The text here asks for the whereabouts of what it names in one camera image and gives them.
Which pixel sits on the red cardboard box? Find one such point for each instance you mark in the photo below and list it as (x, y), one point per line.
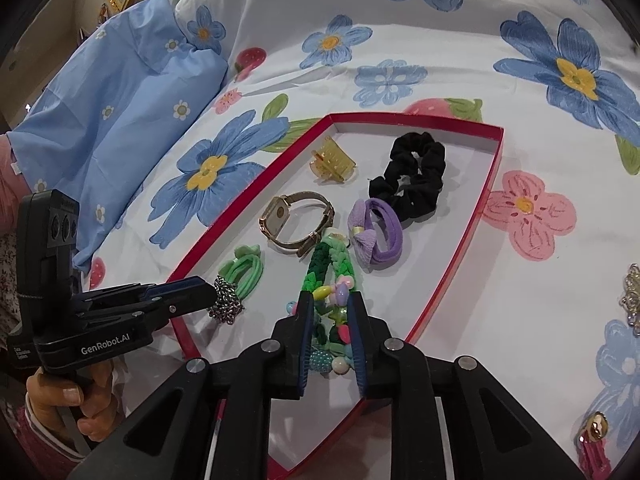
(450, 170)

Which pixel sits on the person's pink clothing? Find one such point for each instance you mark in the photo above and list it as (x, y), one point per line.
(6, 175)

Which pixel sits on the light blue pillow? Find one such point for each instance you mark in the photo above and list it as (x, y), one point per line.
(125, 110)

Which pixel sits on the blue floral bed sheet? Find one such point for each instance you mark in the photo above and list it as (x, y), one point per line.
(450, 35)

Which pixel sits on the gold wrist watch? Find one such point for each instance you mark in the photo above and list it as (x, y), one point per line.
(275, 220)

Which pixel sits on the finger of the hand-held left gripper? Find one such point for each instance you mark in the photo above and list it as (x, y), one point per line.
(190, 286)
(192, 306)

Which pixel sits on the person's left hand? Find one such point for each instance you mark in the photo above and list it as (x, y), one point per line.
(55, 394)

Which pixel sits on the yellow hair claw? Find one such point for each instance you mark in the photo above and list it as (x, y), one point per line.
(332, 162)

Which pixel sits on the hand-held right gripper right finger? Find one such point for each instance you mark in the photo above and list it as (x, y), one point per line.
(357, 345)

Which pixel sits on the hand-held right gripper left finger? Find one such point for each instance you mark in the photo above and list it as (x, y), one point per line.
(306, 340)

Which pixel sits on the black scrunchie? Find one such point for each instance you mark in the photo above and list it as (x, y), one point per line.
(430, 160)

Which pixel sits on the person's left forearm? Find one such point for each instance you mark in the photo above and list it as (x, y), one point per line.
(42, 435)

